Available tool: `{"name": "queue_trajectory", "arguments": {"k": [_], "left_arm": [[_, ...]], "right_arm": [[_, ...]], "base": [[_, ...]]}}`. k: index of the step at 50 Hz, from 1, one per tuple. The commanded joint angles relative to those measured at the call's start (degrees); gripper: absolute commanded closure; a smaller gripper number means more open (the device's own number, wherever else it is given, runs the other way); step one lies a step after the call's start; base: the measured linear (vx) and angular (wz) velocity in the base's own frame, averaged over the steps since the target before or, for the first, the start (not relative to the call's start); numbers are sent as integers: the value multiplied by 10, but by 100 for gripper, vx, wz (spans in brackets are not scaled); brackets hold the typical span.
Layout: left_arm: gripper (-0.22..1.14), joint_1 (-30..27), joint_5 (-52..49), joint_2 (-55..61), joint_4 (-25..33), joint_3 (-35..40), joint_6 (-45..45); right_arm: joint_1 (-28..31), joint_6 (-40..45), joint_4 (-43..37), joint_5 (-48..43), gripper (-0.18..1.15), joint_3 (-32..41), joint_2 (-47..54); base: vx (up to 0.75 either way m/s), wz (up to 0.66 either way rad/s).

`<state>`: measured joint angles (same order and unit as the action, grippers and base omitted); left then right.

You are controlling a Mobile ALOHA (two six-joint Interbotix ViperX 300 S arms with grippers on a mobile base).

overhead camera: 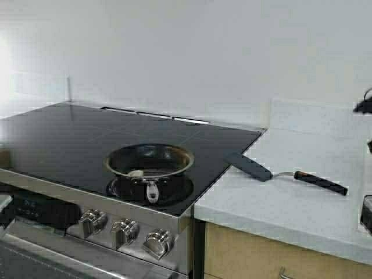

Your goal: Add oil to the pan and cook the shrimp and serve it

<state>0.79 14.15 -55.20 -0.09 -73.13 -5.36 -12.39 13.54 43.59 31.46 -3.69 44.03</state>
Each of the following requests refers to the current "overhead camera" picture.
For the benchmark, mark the black frying pan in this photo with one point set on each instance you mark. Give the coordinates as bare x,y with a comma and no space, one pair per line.
164,168

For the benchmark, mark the right chrome stove knob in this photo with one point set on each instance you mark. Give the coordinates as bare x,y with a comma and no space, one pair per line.
158,243

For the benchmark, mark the left chrome stove knob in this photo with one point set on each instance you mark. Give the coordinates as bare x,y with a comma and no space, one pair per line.
92,222

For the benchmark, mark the middle chrome stove knob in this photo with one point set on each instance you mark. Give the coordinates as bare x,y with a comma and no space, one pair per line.
124,232

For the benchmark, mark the wooden cabinet drawer front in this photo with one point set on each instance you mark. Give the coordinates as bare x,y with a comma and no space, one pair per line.
235,254

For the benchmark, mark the black spatula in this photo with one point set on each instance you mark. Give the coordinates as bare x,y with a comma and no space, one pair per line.
260,173

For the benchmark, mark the black object at right edge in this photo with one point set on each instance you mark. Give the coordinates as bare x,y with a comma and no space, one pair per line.
366,213

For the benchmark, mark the oven door handle bar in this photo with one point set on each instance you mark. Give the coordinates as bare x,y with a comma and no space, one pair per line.
93,261

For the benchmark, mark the stainless steel stove range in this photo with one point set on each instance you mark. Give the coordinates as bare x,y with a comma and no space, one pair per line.
52,172

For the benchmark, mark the chrome stove knob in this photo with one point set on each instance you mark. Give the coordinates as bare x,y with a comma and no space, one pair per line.
158,243
92,222
124,232

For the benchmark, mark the metal drawer handle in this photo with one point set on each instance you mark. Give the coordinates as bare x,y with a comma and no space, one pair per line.
297,273

